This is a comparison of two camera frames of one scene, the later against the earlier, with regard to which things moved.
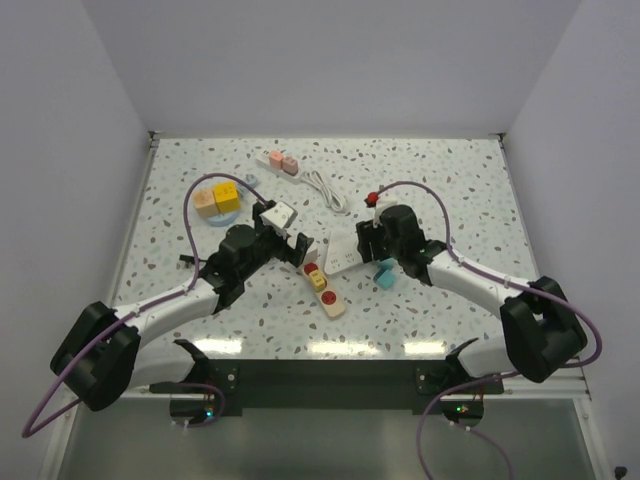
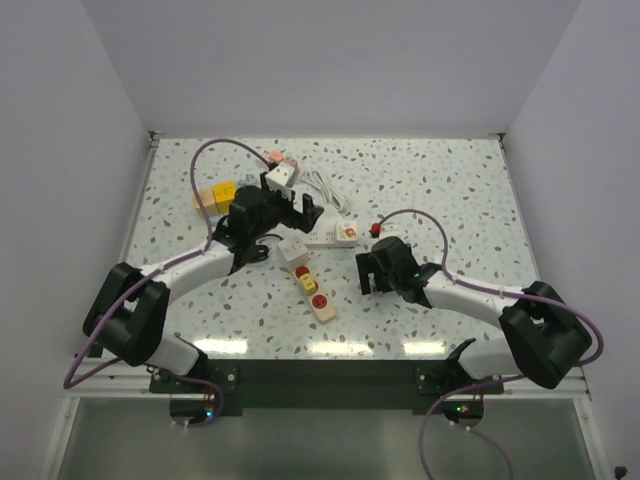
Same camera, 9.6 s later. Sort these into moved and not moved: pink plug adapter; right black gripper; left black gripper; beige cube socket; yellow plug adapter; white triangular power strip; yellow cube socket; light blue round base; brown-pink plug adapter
Moved: white triangular power strip; yellow plug adapter; right black gripper; left black gripper
Not moved: yellow cube socket; pink plug adapter; brown-pink plug adapter; light blue round base; beige cube socket
